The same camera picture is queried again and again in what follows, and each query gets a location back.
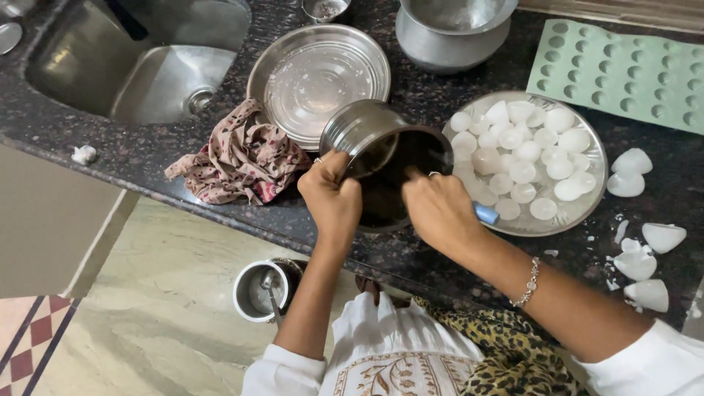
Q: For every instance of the person's left hand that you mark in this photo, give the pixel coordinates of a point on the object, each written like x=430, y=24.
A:
x=330, y=201

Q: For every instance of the person's right hand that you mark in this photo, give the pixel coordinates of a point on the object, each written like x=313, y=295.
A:
x=440, y=214

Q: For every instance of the person's right fingers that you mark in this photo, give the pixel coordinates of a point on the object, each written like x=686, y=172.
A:
x=421, y=179

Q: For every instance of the person's left fingers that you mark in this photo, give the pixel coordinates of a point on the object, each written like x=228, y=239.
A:
x=333, y=162

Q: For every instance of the dark-lined steel pot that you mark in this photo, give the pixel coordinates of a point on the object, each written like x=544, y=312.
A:
x=366, y=129

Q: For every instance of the empty round steel plate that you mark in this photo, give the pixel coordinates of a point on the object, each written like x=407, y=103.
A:
x=319, y=77

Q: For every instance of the floral beige cloth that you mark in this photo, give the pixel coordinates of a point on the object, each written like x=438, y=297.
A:
x=242, y=157

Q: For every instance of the pile of white round pieces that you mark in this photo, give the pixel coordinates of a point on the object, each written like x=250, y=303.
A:
x=522, y=154

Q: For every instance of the person's foot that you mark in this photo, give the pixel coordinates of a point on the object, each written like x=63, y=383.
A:
x=369, y=289

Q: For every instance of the aluminium cooking pot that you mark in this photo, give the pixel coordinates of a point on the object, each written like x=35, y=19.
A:
x=448, y=52

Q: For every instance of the steel plate with white pieces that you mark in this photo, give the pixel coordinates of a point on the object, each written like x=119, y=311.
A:
x=550, y=224

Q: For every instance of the steel spoon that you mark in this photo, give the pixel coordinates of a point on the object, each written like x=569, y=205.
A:
x=272, y=294

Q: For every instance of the small steel bowl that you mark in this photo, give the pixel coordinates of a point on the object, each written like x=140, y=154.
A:
x=325, y=10

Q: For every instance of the steel canister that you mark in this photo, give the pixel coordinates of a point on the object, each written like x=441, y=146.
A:
x=247, y=308

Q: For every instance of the white embroidered kurta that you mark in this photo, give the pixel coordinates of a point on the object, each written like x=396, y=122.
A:
x=385, y=363

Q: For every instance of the leopard print scarf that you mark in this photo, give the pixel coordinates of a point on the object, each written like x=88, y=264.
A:
x=511, y=352

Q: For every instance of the white shell half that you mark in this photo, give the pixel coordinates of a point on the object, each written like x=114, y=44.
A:
x=625, y=186
x=636, y=265
x=649, y=295
x=632, y=161
x=664, y=236

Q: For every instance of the small white shell fragment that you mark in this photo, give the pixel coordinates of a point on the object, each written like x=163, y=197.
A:
x=621, y=231

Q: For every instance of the steel kitchen sink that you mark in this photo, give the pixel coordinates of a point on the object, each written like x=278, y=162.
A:
x=137, y=66

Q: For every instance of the green dimpled mould tray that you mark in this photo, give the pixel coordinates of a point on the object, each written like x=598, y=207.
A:
x=616, y=71

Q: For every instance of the crumpled white scrap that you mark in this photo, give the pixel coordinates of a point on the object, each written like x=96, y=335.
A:
x=83, y=154

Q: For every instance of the beige cabinet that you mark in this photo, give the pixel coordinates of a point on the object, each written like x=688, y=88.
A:
x=49, y=231

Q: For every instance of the round steel lid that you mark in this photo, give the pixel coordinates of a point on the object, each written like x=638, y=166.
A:
x=8, y=37

